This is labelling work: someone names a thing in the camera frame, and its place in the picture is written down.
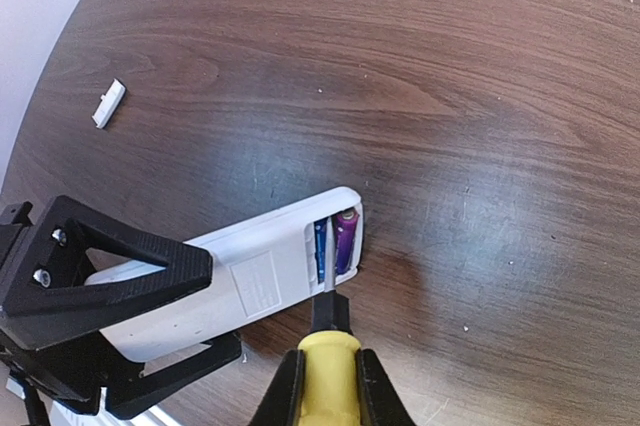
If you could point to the white battery cover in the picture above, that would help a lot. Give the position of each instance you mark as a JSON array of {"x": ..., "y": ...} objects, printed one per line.
[{"x": 109, "y": 102}]

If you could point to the white remote control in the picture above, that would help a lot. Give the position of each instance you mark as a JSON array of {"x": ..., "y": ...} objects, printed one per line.
[{"x": 261, "y": 266}]

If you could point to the blue AAA battery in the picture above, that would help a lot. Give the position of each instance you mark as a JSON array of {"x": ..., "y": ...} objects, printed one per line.
[{"x": 321, "y": 228}]

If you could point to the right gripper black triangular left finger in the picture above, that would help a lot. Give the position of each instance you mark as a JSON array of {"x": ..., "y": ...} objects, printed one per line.
[{"x": 282, "y": 401}]

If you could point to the yellow handled screwdriver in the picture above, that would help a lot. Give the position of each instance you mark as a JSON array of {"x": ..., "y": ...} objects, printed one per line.
[{"x": 330, "y": 389}]

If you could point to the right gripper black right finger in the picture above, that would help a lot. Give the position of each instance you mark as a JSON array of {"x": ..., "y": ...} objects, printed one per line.
[{"x": 379, "y": 403}]

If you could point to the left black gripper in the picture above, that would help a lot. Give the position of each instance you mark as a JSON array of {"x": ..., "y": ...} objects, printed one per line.
[{"x": 74, "y": 271}]

